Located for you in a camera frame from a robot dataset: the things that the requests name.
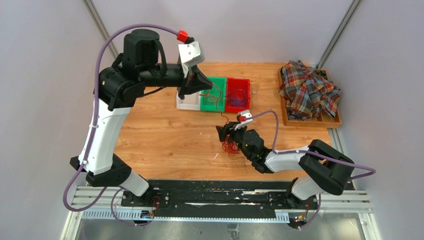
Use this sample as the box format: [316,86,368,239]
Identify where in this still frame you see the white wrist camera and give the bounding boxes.
[178,41,205,78]
[234,109,253,130]

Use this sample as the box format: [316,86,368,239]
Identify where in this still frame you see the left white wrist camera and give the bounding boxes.
[178,41,205,78]

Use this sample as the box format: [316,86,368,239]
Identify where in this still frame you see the white plastic bin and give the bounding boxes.
[176,92,201,111]

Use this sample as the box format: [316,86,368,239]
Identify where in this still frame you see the plaid cloth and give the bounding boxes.
[279,60,342,121]

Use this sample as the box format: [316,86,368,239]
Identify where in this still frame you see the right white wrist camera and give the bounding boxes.
[234,109,253,130]

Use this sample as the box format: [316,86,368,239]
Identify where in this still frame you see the tangled red and purple cables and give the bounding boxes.
[221,132,244,160]

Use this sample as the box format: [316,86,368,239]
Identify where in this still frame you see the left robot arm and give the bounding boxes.
[70,26,213,207]

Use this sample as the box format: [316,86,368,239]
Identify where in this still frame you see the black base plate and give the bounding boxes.
[120,180,318,219]

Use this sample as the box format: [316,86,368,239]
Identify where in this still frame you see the red plastic bin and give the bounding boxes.
[224,77,251,113]

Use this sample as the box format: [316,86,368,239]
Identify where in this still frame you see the green plastic bin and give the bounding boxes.
[200,76,227,112]

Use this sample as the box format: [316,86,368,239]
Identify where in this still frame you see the brown orange wire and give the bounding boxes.
[202,82,230,124]

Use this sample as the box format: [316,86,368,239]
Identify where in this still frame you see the wooden tray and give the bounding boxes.
[277,65,342,129]

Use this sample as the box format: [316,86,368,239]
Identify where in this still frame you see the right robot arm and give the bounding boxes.
[215,121,354,209]

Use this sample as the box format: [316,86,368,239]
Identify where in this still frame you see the purple wire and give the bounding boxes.
[226,85,260,109]

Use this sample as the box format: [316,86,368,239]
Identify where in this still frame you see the aluminium frame rail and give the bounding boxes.
[60,187,382,240]

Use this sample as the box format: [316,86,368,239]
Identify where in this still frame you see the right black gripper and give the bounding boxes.
[216,121,253,160]

